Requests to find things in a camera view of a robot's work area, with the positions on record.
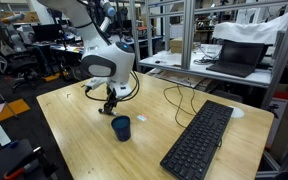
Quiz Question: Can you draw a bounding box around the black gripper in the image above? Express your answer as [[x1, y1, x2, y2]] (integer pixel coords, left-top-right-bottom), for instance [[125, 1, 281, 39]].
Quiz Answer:
[[98, 87, 118, 116]]

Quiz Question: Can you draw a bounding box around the dark blue plastic cup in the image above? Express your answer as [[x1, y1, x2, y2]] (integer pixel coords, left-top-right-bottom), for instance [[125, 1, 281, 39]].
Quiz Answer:
[[111, 116, 131, 142]]

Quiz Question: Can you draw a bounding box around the grey blue background robot arm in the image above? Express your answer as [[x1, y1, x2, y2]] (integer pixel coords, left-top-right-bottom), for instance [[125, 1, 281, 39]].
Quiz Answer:
[[100, 0, 116, 32]]

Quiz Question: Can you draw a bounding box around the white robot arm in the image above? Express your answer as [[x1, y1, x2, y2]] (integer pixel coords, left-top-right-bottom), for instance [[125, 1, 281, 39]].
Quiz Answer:
[[37, 0, 135, 115]]

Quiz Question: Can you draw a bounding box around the small red white sticker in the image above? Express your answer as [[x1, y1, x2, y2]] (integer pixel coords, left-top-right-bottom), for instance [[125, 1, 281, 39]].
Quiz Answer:
[[137, 115, 148, 121]]

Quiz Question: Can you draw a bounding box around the cardboard box on shelf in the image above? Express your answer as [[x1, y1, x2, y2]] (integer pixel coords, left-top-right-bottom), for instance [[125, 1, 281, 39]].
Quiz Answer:
[[170, 37, 186, 53]]

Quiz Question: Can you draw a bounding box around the black office chair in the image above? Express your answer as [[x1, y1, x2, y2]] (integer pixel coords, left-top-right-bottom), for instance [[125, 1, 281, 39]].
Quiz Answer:
[[5, 47, 42, 93]]

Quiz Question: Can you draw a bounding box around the black computer keyboard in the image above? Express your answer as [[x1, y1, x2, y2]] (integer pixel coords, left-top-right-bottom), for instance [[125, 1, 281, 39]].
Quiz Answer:
[[160, 100, 233, 180]]

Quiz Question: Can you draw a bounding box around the black computer monitor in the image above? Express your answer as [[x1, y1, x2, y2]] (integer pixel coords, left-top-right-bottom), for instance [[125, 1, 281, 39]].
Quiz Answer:
[[33, 24, 61, 42]]

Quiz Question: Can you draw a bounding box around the white round table grommet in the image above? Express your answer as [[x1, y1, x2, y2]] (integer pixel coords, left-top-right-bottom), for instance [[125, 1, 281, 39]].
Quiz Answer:
[[231, 106, 245, 118]]

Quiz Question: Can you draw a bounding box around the black open laptop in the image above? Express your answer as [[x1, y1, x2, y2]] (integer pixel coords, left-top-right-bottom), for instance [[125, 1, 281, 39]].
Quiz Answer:
[[207, 41, 264, 78]]

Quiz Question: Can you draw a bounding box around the white cloth sheet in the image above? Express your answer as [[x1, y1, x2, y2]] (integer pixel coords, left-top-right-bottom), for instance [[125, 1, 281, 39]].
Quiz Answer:
[[213, 13, 288, 44]]

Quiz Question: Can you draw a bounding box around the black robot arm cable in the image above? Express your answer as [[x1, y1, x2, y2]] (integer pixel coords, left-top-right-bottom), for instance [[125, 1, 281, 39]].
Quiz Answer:
[[84, 69, 141, 103]]

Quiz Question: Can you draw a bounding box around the black keyboard cable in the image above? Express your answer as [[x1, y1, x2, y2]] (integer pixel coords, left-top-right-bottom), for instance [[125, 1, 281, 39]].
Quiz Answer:
[[163, 77, 208, 129]]

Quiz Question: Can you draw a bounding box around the orange handled black tool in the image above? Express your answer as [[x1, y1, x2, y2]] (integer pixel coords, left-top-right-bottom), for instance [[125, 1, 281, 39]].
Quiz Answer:
[[3, 147, 58, 180]]

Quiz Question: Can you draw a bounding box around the aluminium frame shelf rack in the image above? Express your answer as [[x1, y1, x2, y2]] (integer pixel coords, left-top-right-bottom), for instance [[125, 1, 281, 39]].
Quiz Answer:
[[133, 0, 288, 109]]

